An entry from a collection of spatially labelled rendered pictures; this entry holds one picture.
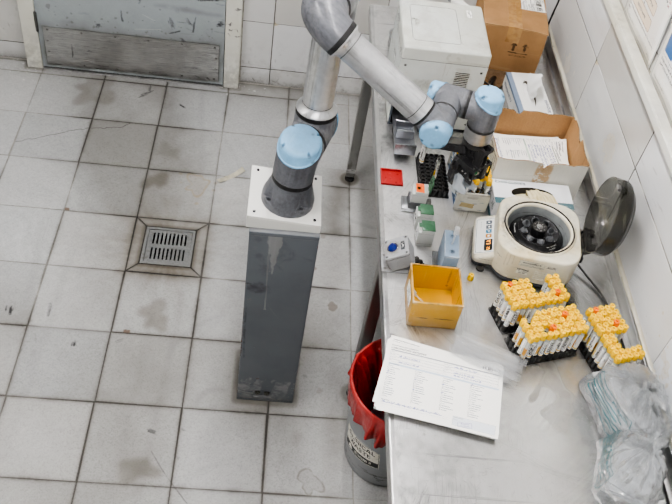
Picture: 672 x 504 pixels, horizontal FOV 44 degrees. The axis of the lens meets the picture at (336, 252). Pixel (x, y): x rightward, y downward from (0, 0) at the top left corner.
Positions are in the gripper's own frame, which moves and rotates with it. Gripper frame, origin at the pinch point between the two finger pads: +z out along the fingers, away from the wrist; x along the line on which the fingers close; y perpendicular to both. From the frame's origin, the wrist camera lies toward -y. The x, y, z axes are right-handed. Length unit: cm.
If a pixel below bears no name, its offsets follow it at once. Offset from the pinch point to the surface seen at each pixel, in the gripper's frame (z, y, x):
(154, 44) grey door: 81, -199, 16
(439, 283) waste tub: 9.0, 19.4, -21.0
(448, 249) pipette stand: 2.4, 15.2, -15.7
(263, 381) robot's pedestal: 87, -20, -45
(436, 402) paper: 11, 46, -46
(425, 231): 6.3, 4.6, -13.4
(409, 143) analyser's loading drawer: 8.9, -27.9, 9.8
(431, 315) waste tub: 7.1, 27.2, -31.6
